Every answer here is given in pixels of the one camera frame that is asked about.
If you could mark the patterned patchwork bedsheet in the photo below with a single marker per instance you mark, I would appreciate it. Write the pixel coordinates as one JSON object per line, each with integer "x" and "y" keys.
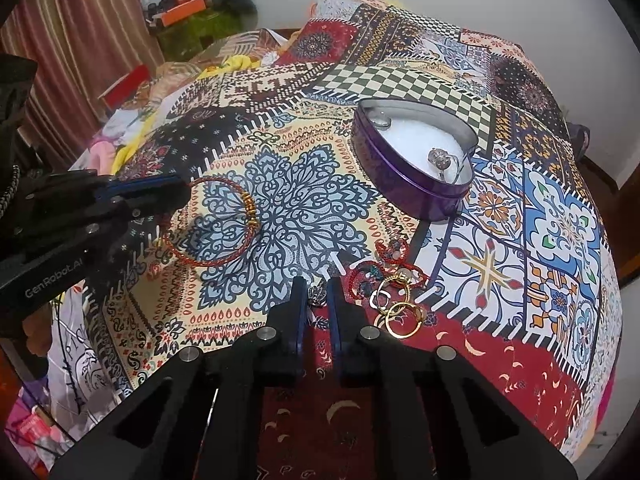
{"x": 500, "y": 285}

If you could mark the green bag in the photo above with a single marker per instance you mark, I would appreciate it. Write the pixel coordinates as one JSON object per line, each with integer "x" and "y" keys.
{"x": 210, "y": 25}

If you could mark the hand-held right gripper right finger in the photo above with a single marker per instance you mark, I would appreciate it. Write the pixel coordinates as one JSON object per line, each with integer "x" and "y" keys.
{"x": 334, "y": 315}

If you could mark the orange box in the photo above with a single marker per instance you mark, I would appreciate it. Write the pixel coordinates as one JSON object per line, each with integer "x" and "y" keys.
{"x": 180, "y": 12}

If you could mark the striped brown curtain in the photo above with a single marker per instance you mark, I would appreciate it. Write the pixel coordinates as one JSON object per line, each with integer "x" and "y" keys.
{"x": 75, "y": 35}

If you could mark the red beaded earring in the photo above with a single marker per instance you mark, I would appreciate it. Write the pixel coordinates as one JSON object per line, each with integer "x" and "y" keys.
{"x": 395, "y": 249}
{"x": 356, "y": 280}

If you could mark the purple heart-shaped tin box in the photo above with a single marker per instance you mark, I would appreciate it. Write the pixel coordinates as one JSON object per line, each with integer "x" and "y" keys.
{"x": 395, "y": 175}

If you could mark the red flat box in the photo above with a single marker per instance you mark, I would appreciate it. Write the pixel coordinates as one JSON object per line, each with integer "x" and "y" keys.
{"x": 125, "y": 85}

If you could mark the white printed cloth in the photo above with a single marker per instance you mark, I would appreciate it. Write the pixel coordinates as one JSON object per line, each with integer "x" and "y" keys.
{"x": 85, "y": 360}

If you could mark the dark purple bag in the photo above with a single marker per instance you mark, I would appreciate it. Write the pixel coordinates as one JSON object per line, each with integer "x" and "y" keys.
{"x": 577, "y": 140}

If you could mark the red bangle with gold beads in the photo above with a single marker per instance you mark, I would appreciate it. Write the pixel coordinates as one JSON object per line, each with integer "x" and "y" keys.
{"x": 250, "y": 208}

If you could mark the small silver earring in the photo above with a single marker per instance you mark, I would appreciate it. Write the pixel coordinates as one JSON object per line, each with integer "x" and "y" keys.
{"x": 317, "y": 294}

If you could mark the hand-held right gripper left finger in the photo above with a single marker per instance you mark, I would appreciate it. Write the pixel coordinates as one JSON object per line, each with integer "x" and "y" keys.
{"x": 299, "y": 310}

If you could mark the pile of colourful clothes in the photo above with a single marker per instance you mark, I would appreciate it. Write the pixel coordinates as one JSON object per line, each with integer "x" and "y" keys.
{"x": 125, "y": 125}

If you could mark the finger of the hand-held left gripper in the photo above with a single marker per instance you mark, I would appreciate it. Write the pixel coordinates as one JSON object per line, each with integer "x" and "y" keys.
{"x": 135, "y": 186}
{"x": 160, "y": 202}

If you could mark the yellow cloth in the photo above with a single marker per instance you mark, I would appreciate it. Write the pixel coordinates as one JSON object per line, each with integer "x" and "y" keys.
{"x": 235, "y": 62}

